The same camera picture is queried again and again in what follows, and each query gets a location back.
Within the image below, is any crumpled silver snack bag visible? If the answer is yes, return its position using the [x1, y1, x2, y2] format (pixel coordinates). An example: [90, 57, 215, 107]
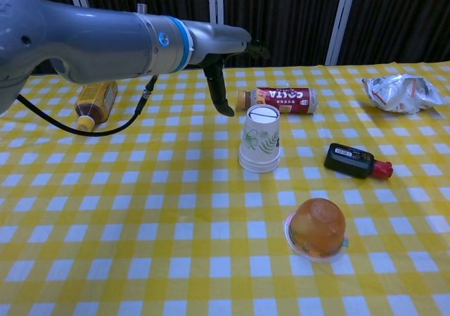
[361, 73, 444, 115]

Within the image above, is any red Costa coffee bottle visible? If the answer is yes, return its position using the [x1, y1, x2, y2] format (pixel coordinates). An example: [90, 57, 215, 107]
[236, 86, 319, 115]

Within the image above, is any white paper cup leaf print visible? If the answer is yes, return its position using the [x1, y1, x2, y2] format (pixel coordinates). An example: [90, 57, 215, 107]
[239, 158, 281, 170]
[240, 161, 280, 174]

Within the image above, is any paper cup with line mark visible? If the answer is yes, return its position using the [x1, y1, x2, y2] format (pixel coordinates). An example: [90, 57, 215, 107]
[238, 105, 281, 165]

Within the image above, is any yellow white checkered tablecloth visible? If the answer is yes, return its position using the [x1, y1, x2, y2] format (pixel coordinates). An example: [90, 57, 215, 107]
[0, 61, 450, 316]

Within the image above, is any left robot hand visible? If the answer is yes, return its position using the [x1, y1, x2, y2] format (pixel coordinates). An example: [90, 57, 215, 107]
[186, 19, 271, 117]

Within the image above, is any amber tea bottle yellow label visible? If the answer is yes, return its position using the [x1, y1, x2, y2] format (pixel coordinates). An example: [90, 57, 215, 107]
[75, 81, 119, 132]

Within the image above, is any black bottle red cap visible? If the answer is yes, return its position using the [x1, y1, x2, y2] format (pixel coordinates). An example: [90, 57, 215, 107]
[323, 142, 394, 180]

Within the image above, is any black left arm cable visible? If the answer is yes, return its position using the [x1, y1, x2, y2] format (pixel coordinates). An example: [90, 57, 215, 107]
[17, 75, 159, 137]

